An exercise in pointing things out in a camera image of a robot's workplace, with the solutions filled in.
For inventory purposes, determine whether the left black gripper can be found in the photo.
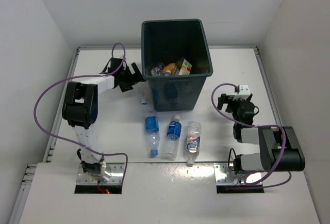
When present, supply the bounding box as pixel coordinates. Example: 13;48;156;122
119;62;145;92

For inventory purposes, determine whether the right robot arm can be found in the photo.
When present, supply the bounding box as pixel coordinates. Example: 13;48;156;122
217;94;306;173

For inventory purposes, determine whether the metal base plate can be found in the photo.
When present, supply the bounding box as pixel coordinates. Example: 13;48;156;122
76;163;124;186
213;163;262;186

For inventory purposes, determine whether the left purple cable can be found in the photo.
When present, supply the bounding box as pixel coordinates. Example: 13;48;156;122
33;42;129;183

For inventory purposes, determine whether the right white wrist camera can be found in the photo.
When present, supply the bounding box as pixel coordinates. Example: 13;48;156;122
234;85;251;101

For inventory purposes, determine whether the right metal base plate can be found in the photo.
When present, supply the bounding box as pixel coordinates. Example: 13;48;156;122
213;163;262;186

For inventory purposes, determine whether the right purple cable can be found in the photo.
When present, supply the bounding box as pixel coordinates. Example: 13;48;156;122
210;83;292;188

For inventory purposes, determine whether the clear crushed bottle in bin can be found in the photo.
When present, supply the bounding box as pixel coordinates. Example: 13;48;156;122
150;62;164;76

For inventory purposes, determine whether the purple cable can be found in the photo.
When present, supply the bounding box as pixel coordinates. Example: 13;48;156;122
210;83;292;188
33;42;129;183

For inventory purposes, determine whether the clear bottle orange blue label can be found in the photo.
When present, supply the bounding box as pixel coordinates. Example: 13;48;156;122
184;121;201;167

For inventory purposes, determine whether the dark green plastic bin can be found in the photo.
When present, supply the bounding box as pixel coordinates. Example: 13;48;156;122
141;19;213;112

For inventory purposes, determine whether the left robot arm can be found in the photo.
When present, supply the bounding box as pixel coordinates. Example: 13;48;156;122
62;57;145;181

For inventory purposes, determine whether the orange juice bottle in bin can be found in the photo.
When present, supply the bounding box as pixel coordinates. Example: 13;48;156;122
163;62;178;76

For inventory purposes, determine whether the blue label bottle white cap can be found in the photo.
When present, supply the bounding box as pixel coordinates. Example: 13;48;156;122
162;115;182;161

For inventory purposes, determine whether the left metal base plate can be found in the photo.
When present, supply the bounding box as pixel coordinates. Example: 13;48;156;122
76;163;124;186

